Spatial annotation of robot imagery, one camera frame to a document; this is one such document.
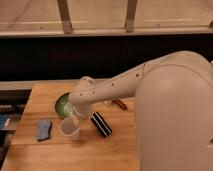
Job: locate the translucent plastic cup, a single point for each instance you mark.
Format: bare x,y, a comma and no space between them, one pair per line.
70,128

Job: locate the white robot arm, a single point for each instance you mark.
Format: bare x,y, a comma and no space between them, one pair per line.
173,109

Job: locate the green ceramic bowl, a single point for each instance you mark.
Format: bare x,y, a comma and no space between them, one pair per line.
63,107

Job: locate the black white striped box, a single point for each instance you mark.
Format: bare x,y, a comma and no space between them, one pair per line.
100,124

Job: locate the blue sponge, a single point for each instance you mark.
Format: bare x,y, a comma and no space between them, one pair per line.
43,129

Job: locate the right metal post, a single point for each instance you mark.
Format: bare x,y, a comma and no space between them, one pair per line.
130,15

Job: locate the metal post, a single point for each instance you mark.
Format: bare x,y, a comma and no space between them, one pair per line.
130,15
65,16

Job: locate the left metal post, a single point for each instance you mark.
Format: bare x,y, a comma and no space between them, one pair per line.
65,16

